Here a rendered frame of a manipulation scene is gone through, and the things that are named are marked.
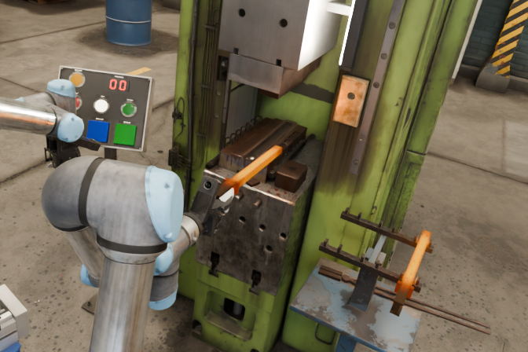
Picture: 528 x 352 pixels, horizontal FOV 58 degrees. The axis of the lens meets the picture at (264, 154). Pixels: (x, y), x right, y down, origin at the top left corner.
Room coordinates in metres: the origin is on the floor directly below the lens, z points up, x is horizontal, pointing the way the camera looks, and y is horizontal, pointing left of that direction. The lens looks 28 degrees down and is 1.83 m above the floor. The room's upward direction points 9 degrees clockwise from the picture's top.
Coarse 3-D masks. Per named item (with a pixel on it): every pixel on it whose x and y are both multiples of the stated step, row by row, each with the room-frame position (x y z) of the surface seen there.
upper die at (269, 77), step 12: (240, 60) 1.56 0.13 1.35; (252, 60) 1.55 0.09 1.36; (240, 72) 1.56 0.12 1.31; (252, 72) 1.55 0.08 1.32; (264, 72) 1.53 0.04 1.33; (276, 72) 1.52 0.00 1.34; (288, 72) 1.56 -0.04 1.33; (300, 72) 1.68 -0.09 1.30; (252, 84) 1.54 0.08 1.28; (264, 84) 1.53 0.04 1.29; (276, 84) 1.51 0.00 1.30; (288, 84) 1.58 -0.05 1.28
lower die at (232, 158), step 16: (256, 128) 1.83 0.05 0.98; (272, 128) 1.84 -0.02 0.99; (288, 128) 1.84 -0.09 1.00; (304, 128) 1.89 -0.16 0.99; (240, 144) 1.67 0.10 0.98; (256, 144) 1.65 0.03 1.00; (272, 144) 1.67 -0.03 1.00; (288, 144) 1.71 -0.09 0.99; (224, 160) 1.57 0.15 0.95; (240, 160) 1.55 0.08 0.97; (272, 160) 1.55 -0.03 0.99; (256, 176) 1.52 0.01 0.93
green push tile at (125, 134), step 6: (120, 126) 1.55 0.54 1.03; (126, 126) 1.55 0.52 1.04; (132, 126) 1.56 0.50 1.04; (120, 132) 1.54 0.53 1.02; (126, 132) 1.54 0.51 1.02; (132, 132) 1.55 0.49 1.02; (114, 138) 1.53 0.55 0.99; (120, 138) 1.53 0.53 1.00; (126, 138) 1.53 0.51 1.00; (132, 138) 1.53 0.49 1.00; (120, 144) 1.52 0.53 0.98; (126, 144) 1.52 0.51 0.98; (132, 144) 1.52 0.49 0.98
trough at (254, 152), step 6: (282, 126) 1.87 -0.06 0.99; (288, 126) 1.89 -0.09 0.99; (276, 132) 1.81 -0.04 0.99; (282, 132) 1.82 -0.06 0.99; (270, 138) 1.75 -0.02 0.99; (276, 138) 1.75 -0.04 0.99; (264, 144) 1.69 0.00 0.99; (252, 150) 1.60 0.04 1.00; (258, 150) 1.63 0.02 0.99; (246, 156) 1.55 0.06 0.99
